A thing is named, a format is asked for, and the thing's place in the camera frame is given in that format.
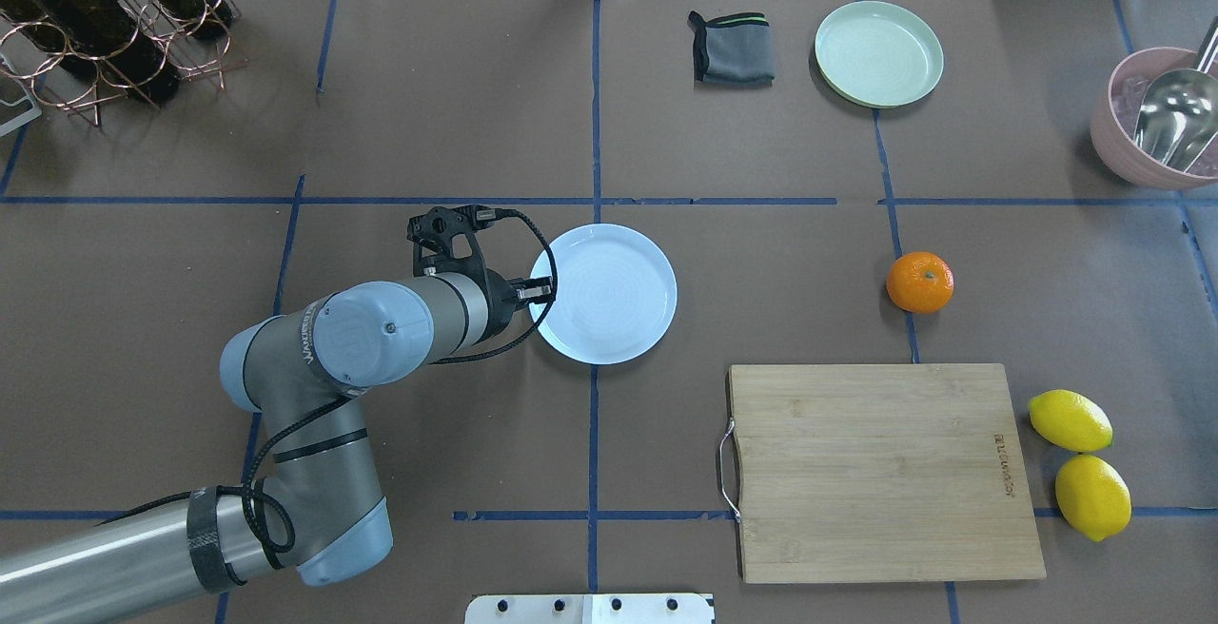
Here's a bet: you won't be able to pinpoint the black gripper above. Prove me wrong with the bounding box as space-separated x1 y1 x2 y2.
470 271 555 342

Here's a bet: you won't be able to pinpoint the light blue plate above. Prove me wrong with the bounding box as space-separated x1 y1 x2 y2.
530 224 678 364

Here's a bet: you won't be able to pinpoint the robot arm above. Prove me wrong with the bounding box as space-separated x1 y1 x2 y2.
2 272 554 623

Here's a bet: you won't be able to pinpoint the green plate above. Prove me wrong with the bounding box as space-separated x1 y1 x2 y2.
814 0 948 108

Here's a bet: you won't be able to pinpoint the grey folded cloth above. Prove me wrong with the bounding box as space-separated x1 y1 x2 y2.
688 11 776 88

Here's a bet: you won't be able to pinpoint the orange fruit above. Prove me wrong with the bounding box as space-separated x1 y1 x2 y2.
885 251 955 314

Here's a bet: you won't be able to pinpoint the bamboo cutting board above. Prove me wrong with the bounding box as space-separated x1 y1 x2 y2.
727 363 1047 585

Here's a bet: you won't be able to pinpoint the middle green wine bottle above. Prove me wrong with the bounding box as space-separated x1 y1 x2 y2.
34 0 180 107

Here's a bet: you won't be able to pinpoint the left lemon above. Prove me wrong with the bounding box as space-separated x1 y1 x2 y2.
1028 389 1114 455

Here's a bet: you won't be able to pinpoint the lemon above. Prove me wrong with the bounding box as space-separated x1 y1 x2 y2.
1054 455 1132 542
1028 389 1114 455

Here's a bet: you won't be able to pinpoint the front green wine bottle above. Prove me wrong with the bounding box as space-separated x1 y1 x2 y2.
1 0 97 84

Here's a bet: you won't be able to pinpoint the right lemon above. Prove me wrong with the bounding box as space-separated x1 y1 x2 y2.
1054 455 1132 542

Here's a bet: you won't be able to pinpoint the pink bowl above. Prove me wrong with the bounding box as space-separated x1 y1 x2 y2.
1090 48 1216 190

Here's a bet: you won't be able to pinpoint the metal scoop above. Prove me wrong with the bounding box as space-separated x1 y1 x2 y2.
1132 20 1217 173

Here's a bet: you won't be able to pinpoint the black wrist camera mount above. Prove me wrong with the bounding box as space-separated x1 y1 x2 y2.
407 205 497 279

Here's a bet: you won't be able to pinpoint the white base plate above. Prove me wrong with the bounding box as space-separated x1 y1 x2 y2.
464 594 717 623

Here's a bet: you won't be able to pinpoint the copper wire bottle rack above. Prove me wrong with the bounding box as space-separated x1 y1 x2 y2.
2 0 248 126

